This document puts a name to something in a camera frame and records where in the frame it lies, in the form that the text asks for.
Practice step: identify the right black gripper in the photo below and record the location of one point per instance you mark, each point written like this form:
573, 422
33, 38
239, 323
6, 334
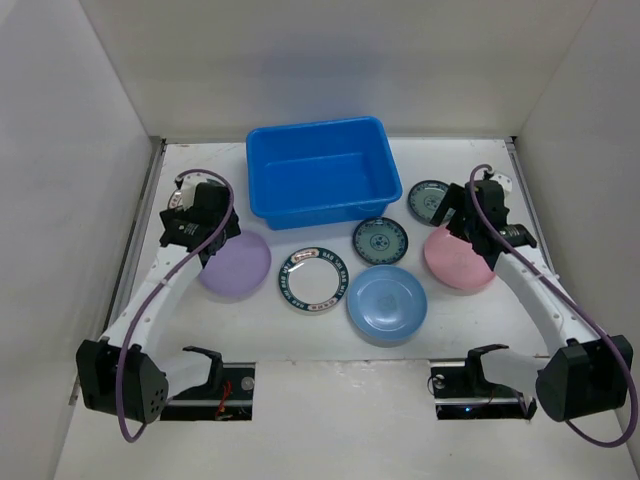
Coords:
454, 220

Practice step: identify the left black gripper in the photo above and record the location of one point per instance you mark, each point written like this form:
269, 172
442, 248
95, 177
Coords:
176, 214

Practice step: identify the pink plastic plate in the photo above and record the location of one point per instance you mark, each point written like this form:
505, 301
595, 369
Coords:
453, 262

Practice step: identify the purple plastic plate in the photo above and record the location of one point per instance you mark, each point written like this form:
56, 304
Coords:
239, 267

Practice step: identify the white plate green lettered rim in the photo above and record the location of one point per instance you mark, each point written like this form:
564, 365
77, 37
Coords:
313, 280

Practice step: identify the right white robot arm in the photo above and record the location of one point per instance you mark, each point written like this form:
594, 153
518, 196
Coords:
587, 371

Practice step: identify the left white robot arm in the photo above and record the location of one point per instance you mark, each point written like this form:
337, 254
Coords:
119, 373

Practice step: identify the teal patterned plate near bin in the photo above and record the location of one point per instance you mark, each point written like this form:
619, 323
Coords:
380, 241

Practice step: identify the blue plastic bin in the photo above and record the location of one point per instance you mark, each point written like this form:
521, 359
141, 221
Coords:
318, 173

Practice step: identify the teal patterned plate far right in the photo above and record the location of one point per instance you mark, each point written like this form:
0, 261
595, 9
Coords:
425, 198

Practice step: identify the light blue plastic plate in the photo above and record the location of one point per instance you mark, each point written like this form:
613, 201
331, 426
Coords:
387, 305

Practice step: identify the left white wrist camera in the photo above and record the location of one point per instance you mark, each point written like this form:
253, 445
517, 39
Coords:
188, 184

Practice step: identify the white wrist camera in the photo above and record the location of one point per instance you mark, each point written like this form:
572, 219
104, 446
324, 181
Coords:
501, 178
188, 184

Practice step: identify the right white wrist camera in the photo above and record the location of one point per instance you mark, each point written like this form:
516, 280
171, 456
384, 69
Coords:
501, 178

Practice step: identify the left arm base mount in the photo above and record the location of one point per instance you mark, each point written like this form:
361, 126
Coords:
231, 401

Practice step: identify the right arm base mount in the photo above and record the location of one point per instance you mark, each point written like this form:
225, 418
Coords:
458, 397

